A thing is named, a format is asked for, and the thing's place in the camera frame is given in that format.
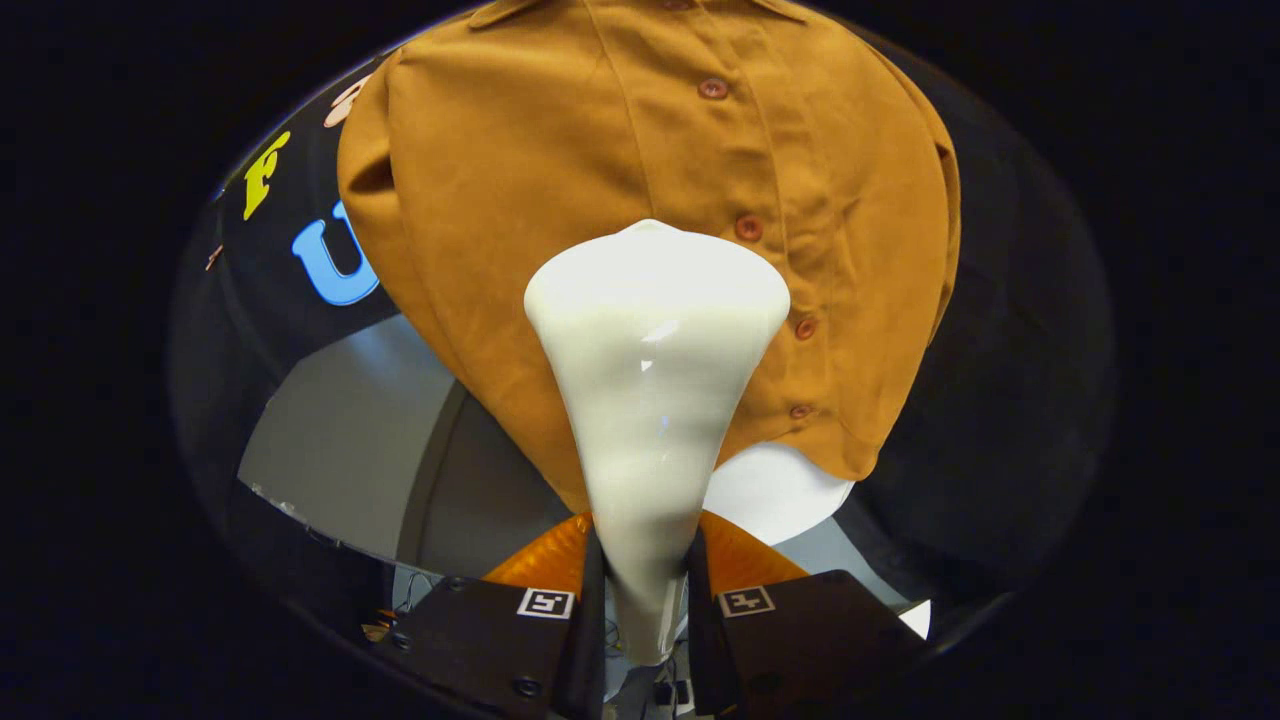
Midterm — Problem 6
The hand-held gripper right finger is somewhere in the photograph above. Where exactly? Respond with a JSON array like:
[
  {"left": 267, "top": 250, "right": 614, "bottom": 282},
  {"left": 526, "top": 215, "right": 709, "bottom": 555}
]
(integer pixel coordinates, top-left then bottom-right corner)
[{"left": 686, "top": 510, "right": 926, "bottom": 720}]

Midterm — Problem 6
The white garment steamer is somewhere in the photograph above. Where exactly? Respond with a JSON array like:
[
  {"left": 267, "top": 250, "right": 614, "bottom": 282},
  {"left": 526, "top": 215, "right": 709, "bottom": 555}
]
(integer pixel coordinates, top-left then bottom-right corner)
[{"left": 523, "top": 218, "right": 793, "bottom": 666}]

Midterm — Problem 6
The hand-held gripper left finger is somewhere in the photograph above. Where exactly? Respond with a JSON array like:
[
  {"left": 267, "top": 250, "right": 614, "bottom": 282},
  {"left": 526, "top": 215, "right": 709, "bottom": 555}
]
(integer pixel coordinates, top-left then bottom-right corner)
[{"left": 372, "top": 510, "right": 609, "bottom": 720}]

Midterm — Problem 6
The grey cabinet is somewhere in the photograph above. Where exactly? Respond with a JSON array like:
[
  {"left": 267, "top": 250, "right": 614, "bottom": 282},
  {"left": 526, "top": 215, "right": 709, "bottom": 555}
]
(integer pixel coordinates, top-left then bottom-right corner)
[{"left": 237, "top": 313, "right": 916, "bottom": 613}]

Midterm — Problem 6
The brown button shirt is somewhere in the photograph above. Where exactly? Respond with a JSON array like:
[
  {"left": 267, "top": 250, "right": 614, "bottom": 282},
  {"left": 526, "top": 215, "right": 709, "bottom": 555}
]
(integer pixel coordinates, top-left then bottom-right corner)
[{"left": 337, "top": 0, "right": 963, "bottom": 516}]

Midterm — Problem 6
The black backdrop cloth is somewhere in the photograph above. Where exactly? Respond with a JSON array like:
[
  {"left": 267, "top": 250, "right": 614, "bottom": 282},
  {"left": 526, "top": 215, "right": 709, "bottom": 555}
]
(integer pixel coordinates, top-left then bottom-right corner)
[{"left": 168, "top": 40, "right": 1119, "bottom": 641}]

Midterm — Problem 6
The white mannequin hanger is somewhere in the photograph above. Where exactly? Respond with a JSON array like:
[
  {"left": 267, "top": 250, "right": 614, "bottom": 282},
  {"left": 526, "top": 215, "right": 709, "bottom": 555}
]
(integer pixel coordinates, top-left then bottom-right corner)
[{"left": 703, "top": 440, "right": 856, "bottom": 548}]

